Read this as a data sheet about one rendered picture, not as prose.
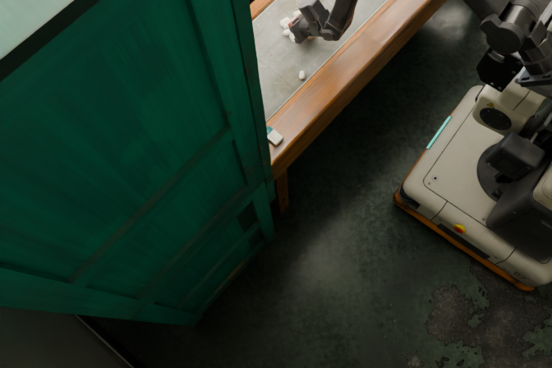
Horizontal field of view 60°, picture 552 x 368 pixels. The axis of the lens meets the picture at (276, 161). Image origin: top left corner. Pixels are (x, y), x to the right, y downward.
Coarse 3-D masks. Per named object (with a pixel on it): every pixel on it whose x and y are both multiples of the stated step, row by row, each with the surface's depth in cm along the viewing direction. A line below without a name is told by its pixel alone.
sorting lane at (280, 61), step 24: (288, 0) 170; (360, 0) 169; (384, 0) 169; (264, 24) 167; (360, 24) 166; (264, 48) 164; (288, 48) 163; (312, 48) 163; (336, 48) 163; (264, 72) 161; (288, 72) 160; (312, 72) 160; (264, 96) 158; (288, 96) 157
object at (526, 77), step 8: (544, 40) 103; (536, 48) 103; (544, 48) 103; (528, 56) 105; (536, 56) 104; (544, 56) 104; (528, 64) 106; (536, 64) 105; (544, 64) 104; (528, 72) 108; (536, 72) 107; (544, 72) 105; (520, 80) 110; (528, 80) 108; (536, 80) 106; (544, 80) 104
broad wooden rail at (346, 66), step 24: (408, 0) 165; (432, 0) 167; (384, 24) 162; (408, 24) 163; (360, 48) 160; (384, 48) 160; (336, 72) 157; (360, 72) 157; (312, 96) 154; (336, 96) 154; (288, 120) 151; (312, 120) 151; (288, 144) 149
